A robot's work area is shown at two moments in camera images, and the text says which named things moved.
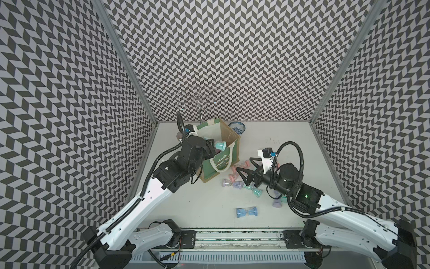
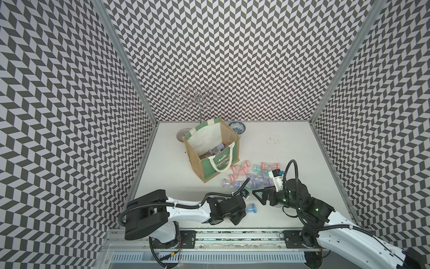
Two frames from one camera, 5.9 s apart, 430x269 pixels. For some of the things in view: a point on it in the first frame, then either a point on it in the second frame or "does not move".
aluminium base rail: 235,240 does not move
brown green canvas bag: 217,130 does not move
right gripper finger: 251,175 -> 270,191
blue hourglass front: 242,212 does not move
